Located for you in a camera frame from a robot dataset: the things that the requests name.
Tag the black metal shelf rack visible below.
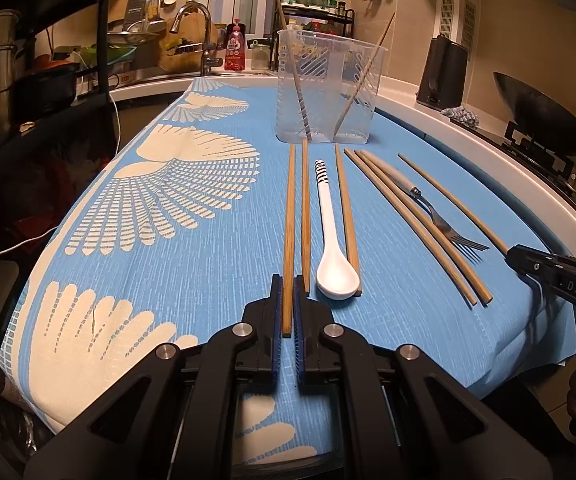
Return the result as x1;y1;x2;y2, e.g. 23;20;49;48
0;0;179;161

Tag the blue grey dish rag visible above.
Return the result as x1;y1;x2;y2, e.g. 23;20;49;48
442;106;481;129

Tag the metal fork pale handle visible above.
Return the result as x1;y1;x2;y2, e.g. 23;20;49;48
365;151;491;265

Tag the white cable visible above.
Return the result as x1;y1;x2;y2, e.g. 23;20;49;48
0;50;122;266

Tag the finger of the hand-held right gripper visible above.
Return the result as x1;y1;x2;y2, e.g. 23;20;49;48
506;243;570;282

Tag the red dish soap bottle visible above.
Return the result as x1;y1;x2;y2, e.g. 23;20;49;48
224;19;247;73

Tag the black electric kettle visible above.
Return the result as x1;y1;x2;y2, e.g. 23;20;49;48
415;34;470;111

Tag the glass jar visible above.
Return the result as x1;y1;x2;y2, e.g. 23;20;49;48
250;40;271;72

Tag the black wok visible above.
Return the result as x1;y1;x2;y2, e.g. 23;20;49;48
493;72;576;157

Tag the black pot orange rim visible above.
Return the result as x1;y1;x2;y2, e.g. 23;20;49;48
15;60;79;116

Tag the black spice rack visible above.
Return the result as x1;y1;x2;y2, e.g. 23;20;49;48
280;2;357;36

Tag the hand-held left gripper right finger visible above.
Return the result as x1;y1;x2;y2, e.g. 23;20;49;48
293;275;553;480

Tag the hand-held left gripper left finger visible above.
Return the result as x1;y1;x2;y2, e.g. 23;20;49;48
23;274;285;480

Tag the wooden chopstick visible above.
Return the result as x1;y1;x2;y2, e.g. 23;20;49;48
397;153;510;257
333;11;397;141
301;138;312;295
282;144;296;337
272;0;314;141
343;148;477;308
334;143;363;297
359;149;493;305

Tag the row of green-lidded spice jars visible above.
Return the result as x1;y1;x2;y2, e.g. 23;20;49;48
282;0;349;14

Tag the green plastic basin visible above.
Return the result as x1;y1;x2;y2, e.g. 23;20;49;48
82;45;139;64

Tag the blue patterned tablecloth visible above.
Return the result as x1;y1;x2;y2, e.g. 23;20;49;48
0;77;576;466

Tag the chrome kitchen faucet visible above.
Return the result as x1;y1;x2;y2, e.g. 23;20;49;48
169;2;225;77

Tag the wooden cutting board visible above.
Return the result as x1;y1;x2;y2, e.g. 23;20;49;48
160;11;210;73

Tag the white ceramic spoon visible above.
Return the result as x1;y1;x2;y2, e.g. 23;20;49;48
314;159;362;301

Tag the metal grater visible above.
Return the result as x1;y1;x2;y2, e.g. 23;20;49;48
124;0;148;31

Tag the clear plastic utensil container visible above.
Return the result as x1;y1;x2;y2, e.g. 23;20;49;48
275;29;386;144

